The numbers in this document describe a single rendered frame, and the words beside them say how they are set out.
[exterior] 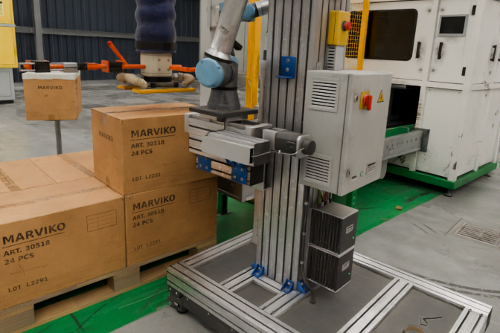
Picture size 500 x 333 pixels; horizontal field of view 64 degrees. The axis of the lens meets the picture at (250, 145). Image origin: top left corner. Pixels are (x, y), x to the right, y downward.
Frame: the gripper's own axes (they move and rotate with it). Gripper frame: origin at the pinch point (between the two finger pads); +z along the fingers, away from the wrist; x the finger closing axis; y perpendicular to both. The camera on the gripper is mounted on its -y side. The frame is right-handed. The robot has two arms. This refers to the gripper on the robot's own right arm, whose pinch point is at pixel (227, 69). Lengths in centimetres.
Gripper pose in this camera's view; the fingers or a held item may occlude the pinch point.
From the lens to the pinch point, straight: 226.9
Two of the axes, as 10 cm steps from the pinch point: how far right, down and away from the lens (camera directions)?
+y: -7.5, 1.2, -6.5
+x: 6.6, 2.1, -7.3
